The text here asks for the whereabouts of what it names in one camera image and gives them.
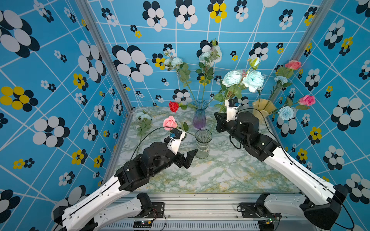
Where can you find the light blue peony stem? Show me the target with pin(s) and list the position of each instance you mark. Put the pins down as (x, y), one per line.
(234, 82)

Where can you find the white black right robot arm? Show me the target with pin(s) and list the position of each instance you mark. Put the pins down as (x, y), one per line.
(320, 202)

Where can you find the red rose stem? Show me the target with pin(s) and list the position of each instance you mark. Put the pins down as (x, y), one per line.
(174, 106)

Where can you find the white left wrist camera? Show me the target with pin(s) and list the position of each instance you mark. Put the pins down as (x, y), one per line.
(174, 140)

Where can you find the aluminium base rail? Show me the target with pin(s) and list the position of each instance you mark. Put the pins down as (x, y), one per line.
(208, 212)

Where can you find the yellow fluted glass vase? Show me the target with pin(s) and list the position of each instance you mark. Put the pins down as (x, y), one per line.
(266, 107)

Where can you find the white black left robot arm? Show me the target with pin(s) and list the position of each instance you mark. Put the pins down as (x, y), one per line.
(95, 211)

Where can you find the small green circuit board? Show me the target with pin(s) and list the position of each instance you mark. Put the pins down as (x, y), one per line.
(142, 224)

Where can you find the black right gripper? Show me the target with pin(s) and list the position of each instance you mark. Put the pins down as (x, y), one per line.
(222, 124)

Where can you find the pink rose stem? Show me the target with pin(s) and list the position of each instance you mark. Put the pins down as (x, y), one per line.
(170, 125)

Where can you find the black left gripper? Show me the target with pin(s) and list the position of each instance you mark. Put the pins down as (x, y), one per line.
(189, 158)

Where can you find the clear ribbed glass vase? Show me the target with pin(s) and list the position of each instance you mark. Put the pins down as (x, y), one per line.
(203, 138)

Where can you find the purple blue glass vase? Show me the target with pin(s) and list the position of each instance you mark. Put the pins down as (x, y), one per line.
(199, 119)

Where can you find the white blue flower bunch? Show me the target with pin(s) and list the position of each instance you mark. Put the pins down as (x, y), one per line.
(194, 77)

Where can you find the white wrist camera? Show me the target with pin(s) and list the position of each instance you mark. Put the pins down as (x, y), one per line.
(174, 140)
(232, 106)

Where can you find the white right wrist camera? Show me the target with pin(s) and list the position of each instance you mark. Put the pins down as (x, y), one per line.
(232, 106)

